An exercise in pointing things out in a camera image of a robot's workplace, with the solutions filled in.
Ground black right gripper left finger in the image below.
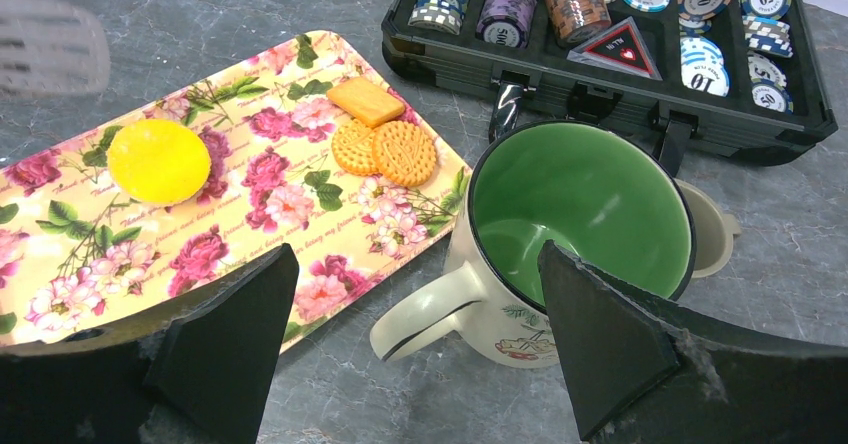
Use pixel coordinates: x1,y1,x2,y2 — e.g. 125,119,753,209
1,244,299,443

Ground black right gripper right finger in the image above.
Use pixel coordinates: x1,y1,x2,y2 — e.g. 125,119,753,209
538,241,847,443

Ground silver serving tongs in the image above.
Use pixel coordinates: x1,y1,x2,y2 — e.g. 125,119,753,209
1,0,111,98

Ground small beige cup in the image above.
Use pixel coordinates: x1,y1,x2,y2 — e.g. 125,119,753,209
676,179,741,279

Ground floral rectangular tray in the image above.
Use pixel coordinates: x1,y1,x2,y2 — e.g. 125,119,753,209
1,31,470,346

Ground green-inside floral mug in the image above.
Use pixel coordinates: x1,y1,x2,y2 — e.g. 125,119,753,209
370,121,696,369

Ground round orange biscuit lower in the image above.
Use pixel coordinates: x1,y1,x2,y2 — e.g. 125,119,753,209
331,119,378,176

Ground round orange biscuit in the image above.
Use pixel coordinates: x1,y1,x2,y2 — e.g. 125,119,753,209
331,119,378,176
372,121,437,187

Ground square yellow biscuit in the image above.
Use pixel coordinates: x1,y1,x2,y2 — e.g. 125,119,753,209
326,76,406,128

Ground black poker chip case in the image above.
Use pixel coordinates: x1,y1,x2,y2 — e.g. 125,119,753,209
382,0,838,166

